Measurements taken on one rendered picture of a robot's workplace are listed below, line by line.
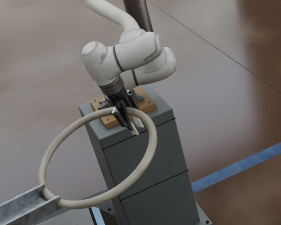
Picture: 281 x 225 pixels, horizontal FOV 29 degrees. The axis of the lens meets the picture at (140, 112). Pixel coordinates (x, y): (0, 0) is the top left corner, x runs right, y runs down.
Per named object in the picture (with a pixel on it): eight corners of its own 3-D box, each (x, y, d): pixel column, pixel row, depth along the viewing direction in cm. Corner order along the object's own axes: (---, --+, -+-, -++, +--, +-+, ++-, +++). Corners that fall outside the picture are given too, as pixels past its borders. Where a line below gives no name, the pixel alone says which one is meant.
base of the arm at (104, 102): (92, 106, 280) (88, 97, 277) (127, 87, 288) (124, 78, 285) (108, 119, 266) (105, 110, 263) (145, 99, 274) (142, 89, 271)
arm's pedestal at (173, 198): (105, 210, 337) (66, 105, 295) (176, 178, 347) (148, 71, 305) (133, 263, 296) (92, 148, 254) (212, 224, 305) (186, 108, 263)
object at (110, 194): (86, 234, 176) (82, 228, 174) (18, 177, 212) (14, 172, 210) (184, 133, 192) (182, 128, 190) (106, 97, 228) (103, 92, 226)
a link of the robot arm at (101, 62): (94, 91, 199) (126, 79, 196) (75, 59, 190) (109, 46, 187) (95, 74, 207) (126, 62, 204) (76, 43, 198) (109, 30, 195)
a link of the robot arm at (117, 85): (92, 85, 203) (99, 96, 206) (110, 87, 197) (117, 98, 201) (105, 69, 207) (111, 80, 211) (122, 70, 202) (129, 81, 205)
